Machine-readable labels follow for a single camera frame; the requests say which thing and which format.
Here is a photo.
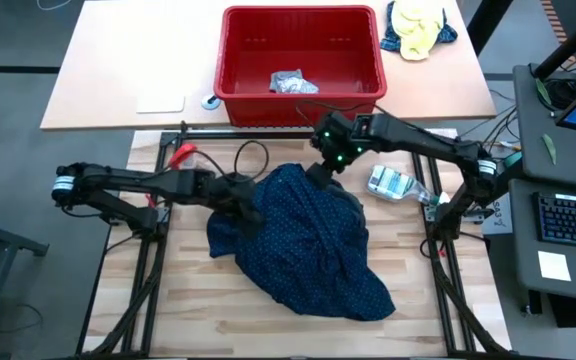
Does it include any white cable on floor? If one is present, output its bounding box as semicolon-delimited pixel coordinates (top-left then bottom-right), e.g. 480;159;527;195
34;0;75;13

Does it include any white sticky note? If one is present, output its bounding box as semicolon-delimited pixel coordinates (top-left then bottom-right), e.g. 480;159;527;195
537;250;573;283

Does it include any large red plastic laundry bin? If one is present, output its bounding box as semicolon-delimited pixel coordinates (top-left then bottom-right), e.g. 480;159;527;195
213;4;388;129

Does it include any black keyboard blue backlight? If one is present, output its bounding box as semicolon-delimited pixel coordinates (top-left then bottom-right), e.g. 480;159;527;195
532;190;576;252

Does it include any grey desk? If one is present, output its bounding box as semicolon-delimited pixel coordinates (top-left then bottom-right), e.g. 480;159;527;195
508;177;576;307
511;63;576;191

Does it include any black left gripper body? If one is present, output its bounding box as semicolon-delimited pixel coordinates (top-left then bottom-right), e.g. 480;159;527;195
182;169;259;214

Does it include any yellow cloth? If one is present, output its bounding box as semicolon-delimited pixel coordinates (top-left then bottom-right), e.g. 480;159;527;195
390;0;445;62

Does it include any green leaf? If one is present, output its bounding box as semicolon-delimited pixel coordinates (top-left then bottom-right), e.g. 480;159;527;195
541;132;558;167
534;76;552;107

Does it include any light grey garment in bin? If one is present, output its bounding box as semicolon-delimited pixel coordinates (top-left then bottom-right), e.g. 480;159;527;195
269;68;320;95

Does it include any navy patterned garment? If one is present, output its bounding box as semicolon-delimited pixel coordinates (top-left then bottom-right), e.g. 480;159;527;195
206;162;397;322

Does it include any black diagonal pole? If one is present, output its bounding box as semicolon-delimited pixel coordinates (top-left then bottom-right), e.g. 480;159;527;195
466;0;515;58
532;1;576;81

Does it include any Windex spray bottle red trigger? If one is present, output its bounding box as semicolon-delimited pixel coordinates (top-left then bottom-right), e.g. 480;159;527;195
167;143;209;174

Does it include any black coiled cable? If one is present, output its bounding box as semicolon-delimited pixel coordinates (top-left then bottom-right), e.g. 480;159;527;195
542;76;576;109

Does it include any black aluminium table frame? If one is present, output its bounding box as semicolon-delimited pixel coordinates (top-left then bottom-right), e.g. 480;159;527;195
74;119;512;360

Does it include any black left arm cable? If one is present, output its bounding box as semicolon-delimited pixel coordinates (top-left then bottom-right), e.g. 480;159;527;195
187;139;270;184

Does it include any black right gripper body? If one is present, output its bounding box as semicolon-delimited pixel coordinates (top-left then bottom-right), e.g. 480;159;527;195
310;112;383;169

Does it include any beige side table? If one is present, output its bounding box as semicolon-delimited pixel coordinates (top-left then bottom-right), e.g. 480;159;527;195
39;0;498;132

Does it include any clear spray bottle green nozzle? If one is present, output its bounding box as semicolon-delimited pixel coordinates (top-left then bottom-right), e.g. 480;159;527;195
366;164;453;207

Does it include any white paper label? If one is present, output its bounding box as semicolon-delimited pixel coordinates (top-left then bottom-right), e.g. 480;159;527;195
482;194;515;237

